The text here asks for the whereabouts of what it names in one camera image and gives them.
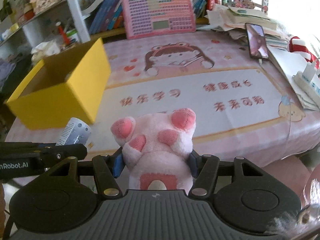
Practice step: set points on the black smartphone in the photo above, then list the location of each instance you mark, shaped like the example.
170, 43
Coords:
256, 42

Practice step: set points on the pink plush toy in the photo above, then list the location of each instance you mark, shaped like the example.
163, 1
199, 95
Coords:
155, 150

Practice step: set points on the white green cup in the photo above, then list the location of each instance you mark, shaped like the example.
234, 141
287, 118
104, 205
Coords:
73, 35

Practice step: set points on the crumpled white bag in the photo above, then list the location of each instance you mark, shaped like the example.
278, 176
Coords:
46, 50

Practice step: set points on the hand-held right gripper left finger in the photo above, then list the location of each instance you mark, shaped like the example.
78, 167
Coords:
117, 166

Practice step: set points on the white plug adapter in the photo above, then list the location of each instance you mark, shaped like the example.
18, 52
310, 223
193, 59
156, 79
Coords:
309, 71

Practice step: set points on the white paper sheets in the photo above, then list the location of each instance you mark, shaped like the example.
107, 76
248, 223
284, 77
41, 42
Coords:
285, 67

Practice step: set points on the yellow cardboard box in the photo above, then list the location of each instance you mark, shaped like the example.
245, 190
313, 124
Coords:
50, 105

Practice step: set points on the white wooden bookshelf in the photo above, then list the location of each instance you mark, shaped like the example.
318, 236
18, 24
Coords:
75, 10

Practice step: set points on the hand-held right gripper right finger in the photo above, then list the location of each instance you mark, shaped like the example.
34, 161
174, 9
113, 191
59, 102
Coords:
193, 165

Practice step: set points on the row of blue books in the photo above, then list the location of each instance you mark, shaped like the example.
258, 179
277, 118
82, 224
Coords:
107, 15

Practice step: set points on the pink printed tablecloth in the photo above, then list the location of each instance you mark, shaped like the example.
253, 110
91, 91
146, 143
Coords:
187, 95

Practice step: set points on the row of thin books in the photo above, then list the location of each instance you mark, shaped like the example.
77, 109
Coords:
200, 1

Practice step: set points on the purple cloth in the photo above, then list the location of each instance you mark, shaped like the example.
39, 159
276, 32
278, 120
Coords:
6, 72

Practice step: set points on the pink learning tablet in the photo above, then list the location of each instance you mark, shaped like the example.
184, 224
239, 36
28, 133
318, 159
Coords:
155, 10

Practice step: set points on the white power strip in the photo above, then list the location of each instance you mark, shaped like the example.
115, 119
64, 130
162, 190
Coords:
307, 83

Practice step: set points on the pile of papers and books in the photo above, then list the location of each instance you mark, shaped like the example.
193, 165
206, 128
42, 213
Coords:
237, 20

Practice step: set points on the small grey blue gadget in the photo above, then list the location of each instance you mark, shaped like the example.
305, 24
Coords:
75, 130

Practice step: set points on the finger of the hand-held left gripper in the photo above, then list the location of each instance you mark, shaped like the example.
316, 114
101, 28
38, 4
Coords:
25, 145
72, 151

